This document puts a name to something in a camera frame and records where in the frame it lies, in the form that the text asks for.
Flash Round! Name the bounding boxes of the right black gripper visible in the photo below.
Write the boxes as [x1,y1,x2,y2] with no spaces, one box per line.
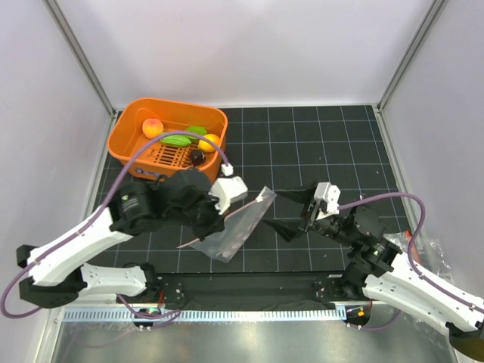
[262,179,358,248]

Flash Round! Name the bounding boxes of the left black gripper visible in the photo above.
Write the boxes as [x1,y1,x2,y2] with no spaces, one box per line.
[166,190,232,243]

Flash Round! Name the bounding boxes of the pink dotted zip bag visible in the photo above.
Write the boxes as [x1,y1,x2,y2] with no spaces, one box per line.
[178,187,276,263]

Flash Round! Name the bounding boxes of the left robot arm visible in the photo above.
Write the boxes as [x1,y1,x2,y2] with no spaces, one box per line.
[17,169,247,309]

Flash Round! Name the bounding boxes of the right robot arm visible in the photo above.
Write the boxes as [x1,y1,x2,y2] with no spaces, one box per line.
[265,182,483,361]

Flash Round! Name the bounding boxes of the spare clear zip bags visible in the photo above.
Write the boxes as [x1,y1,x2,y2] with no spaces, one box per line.
[384,231,466,297]

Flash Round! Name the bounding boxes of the dark purple toy fruit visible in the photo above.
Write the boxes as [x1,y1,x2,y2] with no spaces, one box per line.
[189,149,206,167]

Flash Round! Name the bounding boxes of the yellow orange toy fruit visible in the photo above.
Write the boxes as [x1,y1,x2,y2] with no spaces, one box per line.
[198,134,220,154]

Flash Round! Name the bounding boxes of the long green toy vegetable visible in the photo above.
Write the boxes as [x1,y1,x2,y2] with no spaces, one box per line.
[160,132,191,147]

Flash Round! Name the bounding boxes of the black base bar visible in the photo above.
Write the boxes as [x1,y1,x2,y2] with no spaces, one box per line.
[128,271,370,312]

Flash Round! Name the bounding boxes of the small green toy vegetable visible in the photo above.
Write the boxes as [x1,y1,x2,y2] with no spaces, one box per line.
[185,126,208,142]

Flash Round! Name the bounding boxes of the orange plastic basket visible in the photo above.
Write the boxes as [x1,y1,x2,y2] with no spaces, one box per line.
[107,98,228,180]

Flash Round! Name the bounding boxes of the peach toy fruit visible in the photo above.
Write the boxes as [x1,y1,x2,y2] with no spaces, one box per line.
[141,118,164,139]

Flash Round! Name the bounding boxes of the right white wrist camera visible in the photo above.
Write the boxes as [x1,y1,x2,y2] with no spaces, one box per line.
[309,182,341,226]

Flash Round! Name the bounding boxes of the white slotted cable duct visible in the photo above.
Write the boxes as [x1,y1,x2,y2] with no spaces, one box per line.
[62,306,346,324]

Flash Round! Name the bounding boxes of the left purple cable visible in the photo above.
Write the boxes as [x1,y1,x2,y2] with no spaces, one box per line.
[0,130,234,347]

